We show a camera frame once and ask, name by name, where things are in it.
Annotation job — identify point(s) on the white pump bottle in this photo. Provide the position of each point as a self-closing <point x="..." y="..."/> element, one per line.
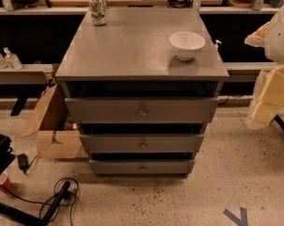
<point x="218" y="45"/>

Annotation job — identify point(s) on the grey top drawer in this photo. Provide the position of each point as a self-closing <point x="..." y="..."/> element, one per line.
<point x="137" y="110"/>

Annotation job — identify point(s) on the white bowl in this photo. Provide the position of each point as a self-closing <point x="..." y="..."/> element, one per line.
<point x="185" y="44"/>

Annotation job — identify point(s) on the grey drawer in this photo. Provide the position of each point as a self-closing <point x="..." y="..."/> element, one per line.
<point x="165" y="143"/>
<point x="141" y="167"/>
<point x="137" y="110"/>

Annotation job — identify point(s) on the black power adapter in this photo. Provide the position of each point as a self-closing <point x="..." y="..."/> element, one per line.
<point x="22" y="161"/>

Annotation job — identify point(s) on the grey drawer cabinet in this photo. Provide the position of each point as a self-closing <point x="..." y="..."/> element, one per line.
<point x="130" y="57"/>

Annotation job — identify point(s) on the green white drink can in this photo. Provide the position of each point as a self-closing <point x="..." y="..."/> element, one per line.
<point x="97" y="12"/>

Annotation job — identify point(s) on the grey bottom drawer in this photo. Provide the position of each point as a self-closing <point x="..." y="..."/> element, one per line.
<point x="141" y="167"/>

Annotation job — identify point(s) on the black bin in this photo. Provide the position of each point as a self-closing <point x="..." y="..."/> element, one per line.
<point x="6" y="156"/>

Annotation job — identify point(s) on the red plastic cup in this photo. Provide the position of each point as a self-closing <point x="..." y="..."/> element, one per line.
<point x="5" y="183"/>

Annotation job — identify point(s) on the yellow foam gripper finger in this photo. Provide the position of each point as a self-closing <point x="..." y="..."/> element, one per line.
<point x="268" y="98"/>
<point x="257" y="38"/>

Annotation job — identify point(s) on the black stand leg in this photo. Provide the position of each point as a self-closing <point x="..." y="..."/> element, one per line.
<point x="39" y="213"/>

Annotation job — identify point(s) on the brown cardboard box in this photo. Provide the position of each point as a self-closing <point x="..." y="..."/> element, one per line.
<point x="55" y="139"/>

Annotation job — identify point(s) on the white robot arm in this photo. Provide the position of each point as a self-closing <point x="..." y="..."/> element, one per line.
<point x="274" y="41"/>

